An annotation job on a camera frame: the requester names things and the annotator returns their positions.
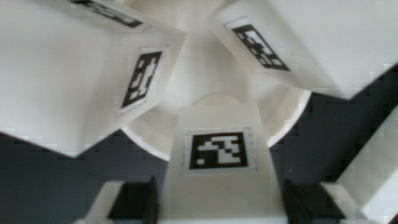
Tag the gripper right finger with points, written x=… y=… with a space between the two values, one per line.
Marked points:
x=312 y=207

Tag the white round stool seat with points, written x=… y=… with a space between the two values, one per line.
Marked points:
x=209 y=75

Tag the white obstacle frame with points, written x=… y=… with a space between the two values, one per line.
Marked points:
x=370 y=176

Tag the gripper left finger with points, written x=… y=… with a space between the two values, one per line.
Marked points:
x=125 y=204

